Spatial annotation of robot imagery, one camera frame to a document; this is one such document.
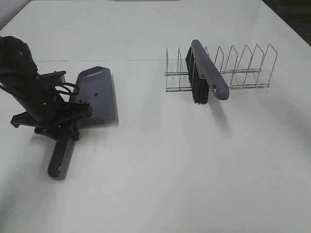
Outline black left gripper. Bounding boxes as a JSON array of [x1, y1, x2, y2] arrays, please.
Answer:
[[10, 97, 93, 141]]

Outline purple plastic dustpan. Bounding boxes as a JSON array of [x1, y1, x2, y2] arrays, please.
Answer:
[[47, 66, 118, 180]]

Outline purple brush black bristles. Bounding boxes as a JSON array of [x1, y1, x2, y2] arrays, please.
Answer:
[[186, 39, 229, 104]]

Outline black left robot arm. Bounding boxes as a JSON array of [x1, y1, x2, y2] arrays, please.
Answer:
[[0, 36, 92, 141]]

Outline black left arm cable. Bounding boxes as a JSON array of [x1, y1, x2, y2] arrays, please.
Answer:
[[54, 83, 80, 99]]

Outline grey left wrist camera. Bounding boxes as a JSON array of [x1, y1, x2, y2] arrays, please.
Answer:
[[36, 71, 66, 86]]

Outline metal wire dish rack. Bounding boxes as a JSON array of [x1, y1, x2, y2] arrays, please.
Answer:
[[164, 44, 278, 92]]

